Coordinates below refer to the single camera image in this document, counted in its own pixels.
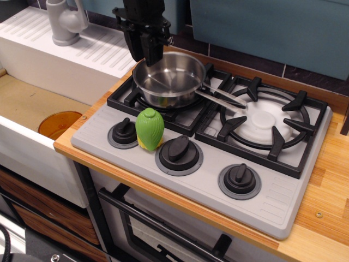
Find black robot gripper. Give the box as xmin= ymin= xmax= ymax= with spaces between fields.
xmin=112 ymin=0 xmax=173 ymax=67

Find stainless steel pan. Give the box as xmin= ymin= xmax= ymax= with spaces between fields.
xmin=133 ymin=52 xmax=247 ymax=112

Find green toy corncob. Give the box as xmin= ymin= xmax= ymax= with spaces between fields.
xmin=135 ymin=108 xmax=165 ymax=151

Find black left stove knob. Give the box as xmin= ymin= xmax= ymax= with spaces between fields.
xmin=107 ymin=117 xmax=139 ymax=150

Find black stove knob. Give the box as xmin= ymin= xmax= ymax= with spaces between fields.
xmin=155 ymin=135 xmax=203 ymax=176
xmin=218 ymin=163 xmax=262 ymax=200
xmin=107 ymin=117 xmax=139 ymax=150

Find black middle stove knob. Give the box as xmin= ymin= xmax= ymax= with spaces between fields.
xmin=155 ymin=135 xmax=203 ymax=176

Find black right stove knob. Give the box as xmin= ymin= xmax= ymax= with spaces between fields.
xmin=218 ymin=163 xmax=262 ymax=200

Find grey toy stove top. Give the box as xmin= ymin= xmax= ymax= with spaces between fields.
xmin=70 ymin=51 xmax=333 ymax=241

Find grey toy faucet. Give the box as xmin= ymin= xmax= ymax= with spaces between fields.
xmin=46 ymin=1 xmax=89 ymax=46

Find black left burner grate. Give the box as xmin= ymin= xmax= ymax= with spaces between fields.
xmin=107 ymin=76 xmax=218 ymax=136

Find black burner grate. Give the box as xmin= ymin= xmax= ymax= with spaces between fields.
xmin=107 ymin=76 xmax=218 ymax=136
xmin=195 ymin=76 xmax=332 ymax=179

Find white toy sink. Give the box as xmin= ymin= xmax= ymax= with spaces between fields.
xmin=1 ymin=7 xmax=135 ymax=208

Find orange plastic drain disc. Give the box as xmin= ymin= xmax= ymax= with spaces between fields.
xmin=38 ymin=111 xmax=82 ymax=140

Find black right burner grate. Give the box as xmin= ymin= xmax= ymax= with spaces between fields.
xmin=195 ymin=76 xmax=332 ymax=179

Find toy oven door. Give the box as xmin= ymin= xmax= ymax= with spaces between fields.
xmin=90 ymin=170 xmax=281 ymax=261

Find wooden drawer fronts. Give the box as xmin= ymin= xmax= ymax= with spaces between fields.
xmin=1 ymin=166 xmax=108 ymax=261

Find black braided cable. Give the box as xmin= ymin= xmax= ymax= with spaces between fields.
xmin=0 ymin=223 xmax=11 ymax=262

